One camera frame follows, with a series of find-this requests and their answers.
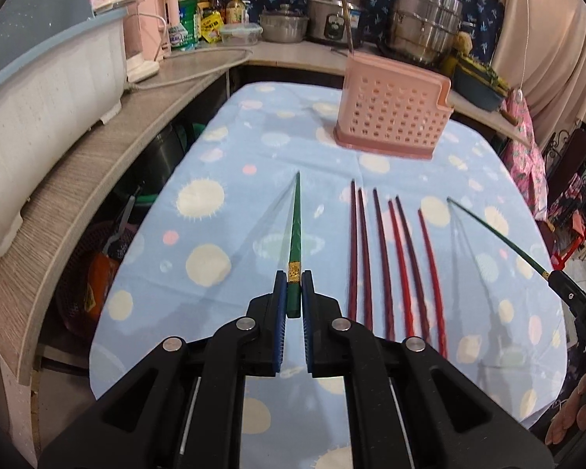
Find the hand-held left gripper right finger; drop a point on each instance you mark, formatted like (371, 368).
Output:
(306, 332)

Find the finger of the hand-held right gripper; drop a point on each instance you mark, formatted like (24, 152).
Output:
(574, 298)

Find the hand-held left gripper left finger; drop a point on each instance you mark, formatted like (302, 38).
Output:
(281, 332)

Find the green chopstick with gold band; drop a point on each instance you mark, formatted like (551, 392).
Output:
(498, 234)
(295, 244)

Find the pink perforated utensil basket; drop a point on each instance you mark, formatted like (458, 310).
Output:
(390, 107)

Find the red plastic stool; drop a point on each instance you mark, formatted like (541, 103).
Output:
(569, 250)

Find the dark wooden chair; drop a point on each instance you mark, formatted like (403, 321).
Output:
(569, 161)

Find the pink floral hanging cloth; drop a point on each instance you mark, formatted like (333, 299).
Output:
(525, 156)

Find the stacked bowls with greens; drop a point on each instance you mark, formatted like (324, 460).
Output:
(478, 88)

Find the beige curtain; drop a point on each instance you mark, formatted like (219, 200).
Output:
(552, 49)

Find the wood grain side counter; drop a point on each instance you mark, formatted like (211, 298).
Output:
(78, 171)

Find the yellow sponge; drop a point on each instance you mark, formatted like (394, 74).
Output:
(461, 43)

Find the grey countertop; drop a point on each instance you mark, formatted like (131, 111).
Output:
(293, 53)

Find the clear food container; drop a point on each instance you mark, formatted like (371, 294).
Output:
(241, 34)

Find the small steel pot with lid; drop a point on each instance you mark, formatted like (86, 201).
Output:
(283, 24)

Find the yellow snack packet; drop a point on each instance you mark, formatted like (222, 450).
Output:
(211, 27)

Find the large steel steamer pot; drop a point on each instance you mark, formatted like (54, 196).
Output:
(425, 22)

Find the steel rice cooker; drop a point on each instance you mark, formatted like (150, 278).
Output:
(334, 19)

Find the green tin can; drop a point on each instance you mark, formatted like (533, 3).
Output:
(183, 27)

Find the yellow soap pump bottle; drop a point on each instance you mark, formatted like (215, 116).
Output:
(236, 10)

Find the white dish rack blue lid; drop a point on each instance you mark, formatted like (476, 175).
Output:
(39, 107)

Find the pink electric kettle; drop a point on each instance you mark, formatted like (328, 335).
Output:
(158, 19)

